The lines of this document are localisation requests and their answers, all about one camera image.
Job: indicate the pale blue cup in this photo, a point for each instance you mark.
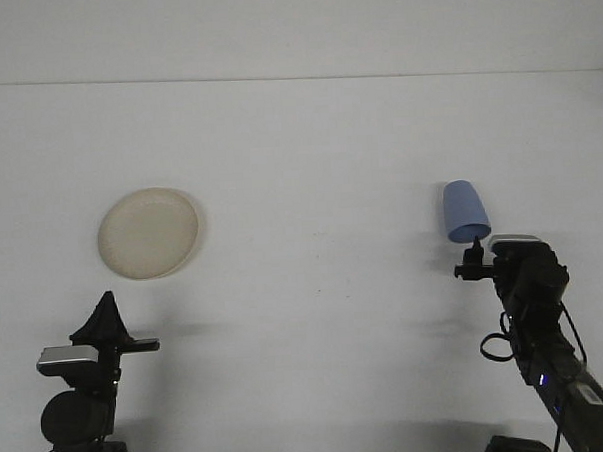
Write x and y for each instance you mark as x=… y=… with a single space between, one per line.
x=463 y=204

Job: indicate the pale round plate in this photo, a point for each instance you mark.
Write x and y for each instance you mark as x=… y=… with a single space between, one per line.
x=149 y=232

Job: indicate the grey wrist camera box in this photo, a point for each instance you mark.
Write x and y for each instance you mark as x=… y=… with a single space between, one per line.
x=67 y=357
x=515 y=240

